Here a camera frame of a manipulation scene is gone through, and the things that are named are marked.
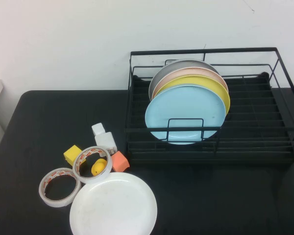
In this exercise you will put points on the white plate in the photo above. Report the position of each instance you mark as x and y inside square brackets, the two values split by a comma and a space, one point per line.
[112, 208]

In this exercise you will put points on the light blue plate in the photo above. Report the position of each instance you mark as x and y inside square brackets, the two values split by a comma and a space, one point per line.
[186, 105]

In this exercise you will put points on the grey plate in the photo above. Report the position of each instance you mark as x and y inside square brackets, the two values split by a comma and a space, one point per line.
[176, 65]

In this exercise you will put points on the pink plate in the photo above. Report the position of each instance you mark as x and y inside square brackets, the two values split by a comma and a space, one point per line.
[198, 72]

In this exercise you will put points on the yellow plate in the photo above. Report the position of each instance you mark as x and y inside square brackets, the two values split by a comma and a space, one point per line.
[210, 83]

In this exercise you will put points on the white charger plug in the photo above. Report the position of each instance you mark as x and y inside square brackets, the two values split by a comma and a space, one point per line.
[104, 139]

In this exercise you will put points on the small white cube adapter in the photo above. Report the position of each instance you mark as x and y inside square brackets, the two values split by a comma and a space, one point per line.
[98, 128]

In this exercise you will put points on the orange foam cube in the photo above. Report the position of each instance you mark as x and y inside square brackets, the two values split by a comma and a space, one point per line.
[120, 161]

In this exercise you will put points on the yellow rubber duck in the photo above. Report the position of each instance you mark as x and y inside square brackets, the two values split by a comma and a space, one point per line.
[99, 166]

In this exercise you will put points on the yellow foam cube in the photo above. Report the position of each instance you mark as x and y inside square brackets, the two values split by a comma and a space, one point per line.
[72, 151]

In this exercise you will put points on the white double-sided tape roll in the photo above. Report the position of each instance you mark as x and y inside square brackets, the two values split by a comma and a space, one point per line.
[91, 181]
[56, 203]

